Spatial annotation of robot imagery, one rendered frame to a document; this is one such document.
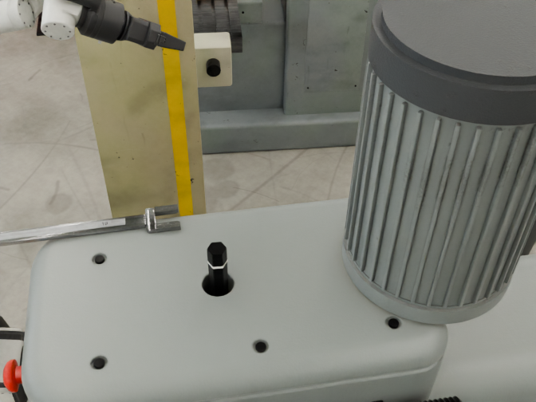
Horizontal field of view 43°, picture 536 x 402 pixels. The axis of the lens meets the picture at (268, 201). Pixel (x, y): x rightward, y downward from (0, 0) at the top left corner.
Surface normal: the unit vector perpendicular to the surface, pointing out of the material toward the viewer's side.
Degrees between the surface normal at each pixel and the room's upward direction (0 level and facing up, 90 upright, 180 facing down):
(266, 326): 0
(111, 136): 90
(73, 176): 0
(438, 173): 90
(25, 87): 0
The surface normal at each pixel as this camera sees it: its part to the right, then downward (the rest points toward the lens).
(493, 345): 0.01, -0.72
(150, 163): 0.17, 0.69
